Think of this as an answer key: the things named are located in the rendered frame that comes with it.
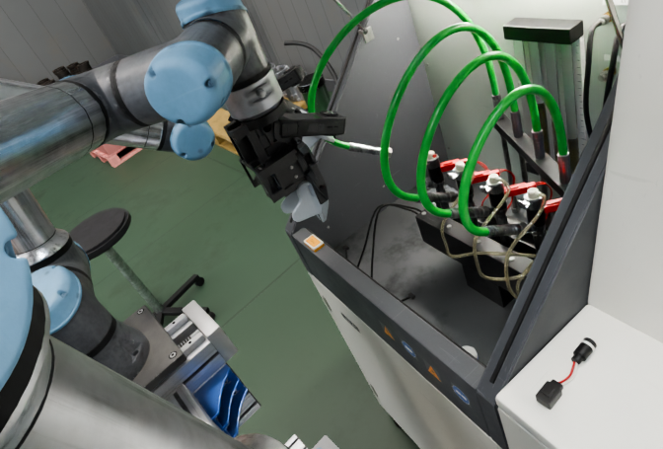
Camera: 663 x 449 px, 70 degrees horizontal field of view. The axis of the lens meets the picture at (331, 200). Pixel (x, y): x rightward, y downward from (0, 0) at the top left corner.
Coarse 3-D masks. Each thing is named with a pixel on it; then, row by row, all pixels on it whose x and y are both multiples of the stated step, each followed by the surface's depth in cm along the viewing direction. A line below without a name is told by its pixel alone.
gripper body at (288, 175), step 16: (272, 112) 61; (224, 128) 63; (240, 128) 61; (256, 128) 61; (272, 128) 64; (240, 144) 63; (256, 144) 63; (272, 144) 65; (288, 144) 65; (304, 144) 65; (240, 160) 67; (256, 160) 65; (272, 160) 64; (288, 160) 64; (304, 160) 66; (256, 176) 69; (272, 176) 64; (288, 176) 66; (272, 192) 66; (288, 192) 66
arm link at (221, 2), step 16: (192, 0) 52; (208, 0) 52; (224, 0) 53; (240, 0) 55; (192, 16) 53; (208, 16) 52; (224, 16) 53; (240, 16) 55; (240, 32) 53; (256, 48) 57; (256, 64) 57; (240, 80) 57; (256, 80) 58
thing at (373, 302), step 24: (312, 264) 123; (336, 264) 108; (336, 288) 115; (360, 288) 100; (384, 288) 98; (360, 312) 109; (384, 312) 93; (408, 312) 91; (384, 336) 104; (408, 336) 88; (432, 336) 85; (408, 360) 99; (432, 360) 84; (456, 360) 79; (432, 384) 94; (456, 384) 81; (480, 408) 78
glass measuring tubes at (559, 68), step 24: (528, 24) 90; (552, 24) 86; (576, 24) 83; (528, 48) 96; (552, 48) 89; (576, 48) 87; (528, 72) 99; (552, 72) 92; (576, 72) 90; (552, 96) 95; (576, 96) 93; (528, 120) 104; (576, 120) 95; (552, 144) 105; (576, 144) 98; (528, 168) 112
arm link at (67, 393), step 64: (0, 256) 18; (0, 320) 17; (0, 384) 16; (64, 384) 22; (128, 384) 27; (0, 448) 18; (64, 448) 21; (128, 448) 25; (192, 448) 29; (256, 448) 41; (320, 448) 45
